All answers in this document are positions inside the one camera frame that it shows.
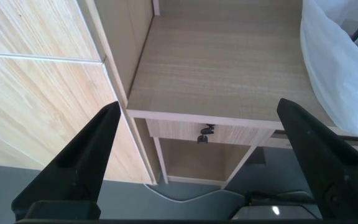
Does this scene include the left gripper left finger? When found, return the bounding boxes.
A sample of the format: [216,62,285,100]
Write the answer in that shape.
[11,100,122,221]

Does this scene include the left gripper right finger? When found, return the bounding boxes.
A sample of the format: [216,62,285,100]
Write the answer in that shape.
[276,98,358,220]

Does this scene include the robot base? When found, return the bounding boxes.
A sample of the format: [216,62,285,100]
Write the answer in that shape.
[144,182,323,221]

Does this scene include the white plastic shopping bag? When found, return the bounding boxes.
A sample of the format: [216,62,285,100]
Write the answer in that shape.
[300,0,358,139]

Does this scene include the wooden counter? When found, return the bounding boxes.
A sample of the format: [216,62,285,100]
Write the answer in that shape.
[0,0,358,190]

